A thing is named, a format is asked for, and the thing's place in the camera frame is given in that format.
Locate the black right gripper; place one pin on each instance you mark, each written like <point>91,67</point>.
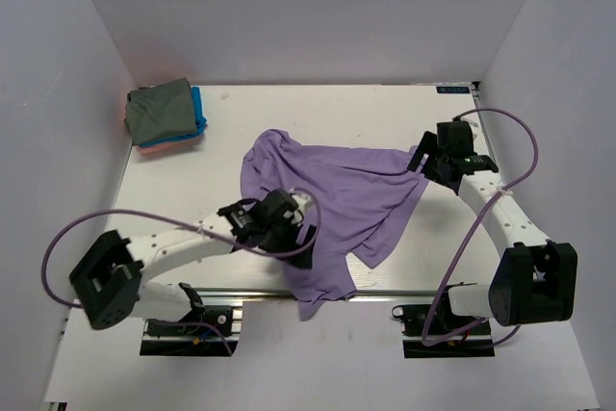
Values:
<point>426,146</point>

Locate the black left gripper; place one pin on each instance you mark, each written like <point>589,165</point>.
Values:
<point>301,259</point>

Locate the purple t-shirt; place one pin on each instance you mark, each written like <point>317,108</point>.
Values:
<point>366,198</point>

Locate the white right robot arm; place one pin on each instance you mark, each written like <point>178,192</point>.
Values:
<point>535,280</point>

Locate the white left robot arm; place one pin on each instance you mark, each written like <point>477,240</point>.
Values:
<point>117,278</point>

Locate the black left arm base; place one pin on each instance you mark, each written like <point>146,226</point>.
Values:
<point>216,334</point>

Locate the blue logo sticker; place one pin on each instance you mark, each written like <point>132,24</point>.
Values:
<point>453,90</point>

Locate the folded blue t-shirt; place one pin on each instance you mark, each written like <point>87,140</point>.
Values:
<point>200,123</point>

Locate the folded salmon pink t-shirt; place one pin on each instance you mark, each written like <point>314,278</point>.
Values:
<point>167,144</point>

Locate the folded olive green t-shirt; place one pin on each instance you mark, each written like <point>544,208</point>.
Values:
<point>161,112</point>

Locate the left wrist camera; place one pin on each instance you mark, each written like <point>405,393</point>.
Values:
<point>280,206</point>

